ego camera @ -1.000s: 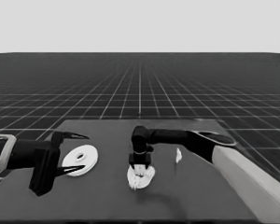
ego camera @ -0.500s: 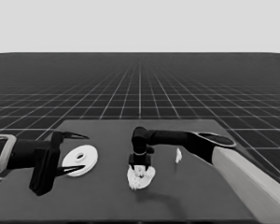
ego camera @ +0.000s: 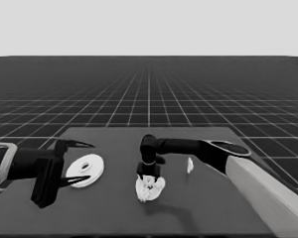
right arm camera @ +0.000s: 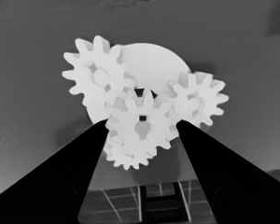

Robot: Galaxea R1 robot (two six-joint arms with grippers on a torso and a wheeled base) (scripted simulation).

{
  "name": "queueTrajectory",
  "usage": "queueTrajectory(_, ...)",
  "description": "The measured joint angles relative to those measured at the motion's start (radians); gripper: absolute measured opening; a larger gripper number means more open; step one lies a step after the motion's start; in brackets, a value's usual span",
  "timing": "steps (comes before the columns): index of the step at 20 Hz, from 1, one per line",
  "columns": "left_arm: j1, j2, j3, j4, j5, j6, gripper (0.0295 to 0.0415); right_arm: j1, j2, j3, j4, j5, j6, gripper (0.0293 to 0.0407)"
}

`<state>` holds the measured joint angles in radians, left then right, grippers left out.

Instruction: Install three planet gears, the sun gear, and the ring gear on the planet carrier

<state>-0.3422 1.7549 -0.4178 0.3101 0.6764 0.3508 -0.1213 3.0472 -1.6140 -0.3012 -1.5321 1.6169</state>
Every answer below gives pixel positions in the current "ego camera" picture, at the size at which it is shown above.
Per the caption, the large thick white disc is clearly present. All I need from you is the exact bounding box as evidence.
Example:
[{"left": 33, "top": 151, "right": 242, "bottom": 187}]
[{"left": 65, "top": 153, "right": 106, "bottom": 189}]

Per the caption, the small thin white T-shaped piece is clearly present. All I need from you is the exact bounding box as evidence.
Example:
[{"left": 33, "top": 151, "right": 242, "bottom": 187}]
[{"left": 186, "top": 156, "right": 195, "bottom": 175}]

